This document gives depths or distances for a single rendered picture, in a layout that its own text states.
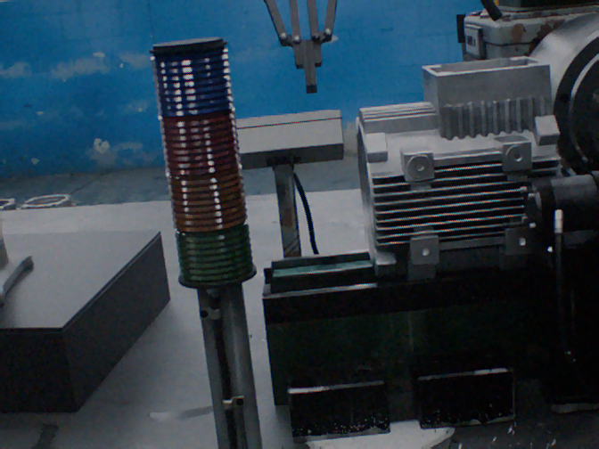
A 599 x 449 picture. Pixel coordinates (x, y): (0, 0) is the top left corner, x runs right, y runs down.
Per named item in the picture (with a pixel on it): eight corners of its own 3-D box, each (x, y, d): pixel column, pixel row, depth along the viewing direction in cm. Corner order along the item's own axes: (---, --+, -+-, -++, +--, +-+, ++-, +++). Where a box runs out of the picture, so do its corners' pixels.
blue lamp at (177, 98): (236, 102, 74) (230, 45, 73) (233, 111, 68) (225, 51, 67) (162, 110, 74) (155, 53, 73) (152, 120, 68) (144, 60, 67)
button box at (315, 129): (344, 160, 129) (340, 125, 131) (345, 143, 122) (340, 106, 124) (223, 173, 129) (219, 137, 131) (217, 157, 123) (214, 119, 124)
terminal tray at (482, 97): (527, 118, 107) (524, 55, 106) (553, 132, 97) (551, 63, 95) (425, 127, 107) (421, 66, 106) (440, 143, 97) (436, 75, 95)
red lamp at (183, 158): (242, 156, 75) (236, 102, 74) (240, 171, 69) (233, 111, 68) (170, 164, 75) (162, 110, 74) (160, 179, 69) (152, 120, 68)
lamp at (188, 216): (249, 209, 76) (242, 156, 75) (247, 228, 71) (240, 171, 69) (177, 216, 76) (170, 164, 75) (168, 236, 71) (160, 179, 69)
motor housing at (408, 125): (522, 233, 115) (516, 82, 111) (569, 281, 97) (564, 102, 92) (364, 249, 115) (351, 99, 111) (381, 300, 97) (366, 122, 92)
